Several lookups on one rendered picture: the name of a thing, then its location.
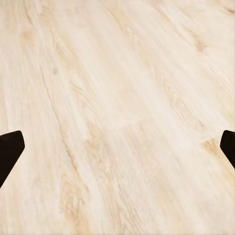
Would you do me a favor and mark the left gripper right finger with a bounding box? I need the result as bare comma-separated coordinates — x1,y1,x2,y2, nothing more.
220,130,235,168

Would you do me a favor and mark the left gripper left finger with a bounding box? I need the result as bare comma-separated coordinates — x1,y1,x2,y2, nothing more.
0,130,25,188

